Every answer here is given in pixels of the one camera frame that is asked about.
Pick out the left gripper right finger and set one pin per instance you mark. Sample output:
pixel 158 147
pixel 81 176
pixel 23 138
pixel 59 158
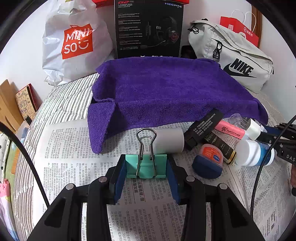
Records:
pixel 176 177

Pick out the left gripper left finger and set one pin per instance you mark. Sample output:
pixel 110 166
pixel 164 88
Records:
pixel 116 176

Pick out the mint green binder clip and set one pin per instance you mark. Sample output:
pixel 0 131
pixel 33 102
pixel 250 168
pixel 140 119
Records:
pixel 146 166

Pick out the blue orange round tin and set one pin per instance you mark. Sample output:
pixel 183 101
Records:
pixel 209 162

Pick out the white cylindrical roll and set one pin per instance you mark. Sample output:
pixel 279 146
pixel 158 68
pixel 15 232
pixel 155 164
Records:
pixel 168 141

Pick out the blue white bottle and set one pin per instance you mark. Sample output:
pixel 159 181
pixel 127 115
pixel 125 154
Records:
pixel 250 153

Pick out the white charger cube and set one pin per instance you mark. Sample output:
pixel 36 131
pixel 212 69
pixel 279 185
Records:
pixel 253 130

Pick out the clear plastic cap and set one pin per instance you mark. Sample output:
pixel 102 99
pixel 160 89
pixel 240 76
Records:
pixel 237 120

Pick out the black rectangular small box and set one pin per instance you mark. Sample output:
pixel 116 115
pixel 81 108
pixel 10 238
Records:
pixel 201 128

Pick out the black gold tube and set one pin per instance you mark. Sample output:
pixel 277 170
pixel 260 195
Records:
pixel 228 152

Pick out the pink highlighter pen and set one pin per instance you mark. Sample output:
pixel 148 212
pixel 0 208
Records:
pixel 231 130

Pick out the newspaper sheet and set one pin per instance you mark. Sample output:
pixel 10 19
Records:
pixel 146 209

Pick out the purple towel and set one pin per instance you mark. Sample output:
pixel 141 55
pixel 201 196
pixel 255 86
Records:
pixel 144 92

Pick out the grey Nike bag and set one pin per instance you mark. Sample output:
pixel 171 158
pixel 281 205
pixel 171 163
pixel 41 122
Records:
pixel 236 55

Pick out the colourful bedding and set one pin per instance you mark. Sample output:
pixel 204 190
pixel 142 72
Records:
pixel 7 217

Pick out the decorated notebook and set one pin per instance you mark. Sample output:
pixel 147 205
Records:
pixel 27 104

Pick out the wooden headboard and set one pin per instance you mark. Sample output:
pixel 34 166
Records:
pixel 10 114

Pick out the white Miniso plastic bag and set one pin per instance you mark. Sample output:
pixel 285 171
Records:
pixel 76 41

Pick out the black headset box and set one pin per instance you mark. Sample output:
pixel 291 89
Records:
pixel 148 29

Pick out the red Cherrico gift bag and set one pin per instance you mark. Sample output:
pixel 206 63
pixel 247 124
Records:
pixel 101 3

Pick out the red paper bag white handles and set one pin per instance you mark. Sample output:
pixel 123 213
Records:
pixel 237 26

